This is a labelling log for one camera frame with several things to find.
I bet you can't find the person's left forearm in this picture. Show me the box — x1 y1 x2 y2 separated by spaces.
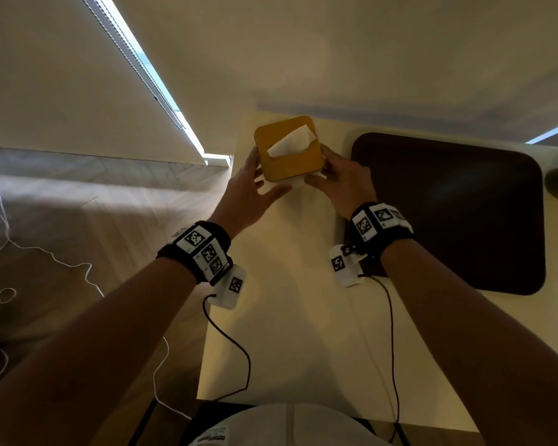
0 257 198 446

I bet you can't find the dark brown desk mat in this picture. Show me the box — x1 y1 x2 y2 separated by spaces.
344 132 547 296

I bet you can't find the white cable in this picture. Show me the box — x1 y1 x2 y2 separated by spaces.
0 186 193 421

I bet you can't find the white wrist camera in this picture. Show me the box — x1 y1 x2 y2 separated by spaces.
329 244 369 289
211 265 247 311

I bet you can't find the black table leg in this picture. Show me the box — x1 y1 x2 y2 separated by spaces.
128 397 160 446

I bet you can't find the person's right forearm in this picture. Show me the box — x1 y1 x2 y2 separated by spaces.
380 239 558 446

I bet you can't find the person's left hand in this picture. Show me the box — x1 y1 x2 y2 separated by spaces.
209 146 293 239

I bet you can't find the white tissue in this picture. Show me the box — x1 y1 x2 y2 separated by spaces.
267 124 317 159

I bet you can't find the black wristband with marker tags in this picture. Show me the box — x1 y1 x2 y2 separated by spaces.
157 221 234 286
350 202 415 260

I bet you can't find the person's right hand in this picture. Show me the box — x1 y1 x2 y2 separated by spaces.
303 144 378 220

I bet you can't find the white window blind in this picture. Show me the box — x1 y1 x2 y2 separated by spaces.
78 0 188 131

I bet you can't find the black camera cable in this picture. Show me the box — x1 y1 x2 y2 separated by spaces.
359 274 401 444
202 294 252 403

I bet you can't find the yellow tissue box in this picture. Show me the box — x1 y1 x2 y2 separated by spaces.
254 115 326 183

